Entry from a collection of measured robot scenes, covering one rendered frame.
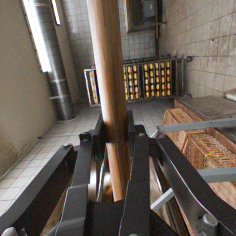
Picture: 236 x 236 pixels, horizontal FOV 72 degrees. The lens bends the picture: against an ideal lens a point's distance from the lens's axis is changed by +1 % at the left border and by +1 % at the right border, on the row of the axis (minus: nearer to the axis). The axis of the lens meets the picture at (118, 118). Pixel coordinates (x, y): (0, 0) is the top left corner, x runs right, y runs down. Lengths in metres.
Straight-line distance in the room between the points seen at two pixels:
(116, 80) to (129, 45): 4.99
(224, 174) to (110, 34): 0.71
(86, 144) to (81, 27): 5.19
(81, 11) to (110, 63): 5.21
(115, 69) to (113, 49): 0.02
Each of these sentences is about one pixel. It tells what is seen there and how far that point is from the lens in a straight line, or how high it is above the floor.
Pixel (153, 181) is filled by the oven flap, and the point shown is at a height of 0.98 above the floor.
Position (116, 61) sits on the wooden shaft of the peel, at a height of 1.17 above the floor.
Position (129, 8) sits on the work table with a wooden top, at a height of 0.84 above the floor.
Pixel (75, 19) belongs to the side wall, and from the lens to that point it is 5.38.
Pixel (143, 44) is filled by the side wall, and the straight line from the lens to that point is 5.20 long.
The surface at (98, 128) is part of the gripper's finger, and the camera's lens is 0.18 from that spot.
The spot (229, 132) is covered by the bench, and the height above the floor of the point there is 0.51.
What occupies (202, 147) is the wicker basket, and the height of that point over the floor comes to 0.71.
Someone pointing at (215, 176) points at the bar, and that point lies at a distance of 0.78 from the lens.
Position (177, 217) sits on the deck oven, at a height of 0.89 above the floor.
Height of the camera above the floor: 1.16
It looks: 3 degrees up
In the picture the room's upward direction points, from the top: 96 degrees counter-clockwise
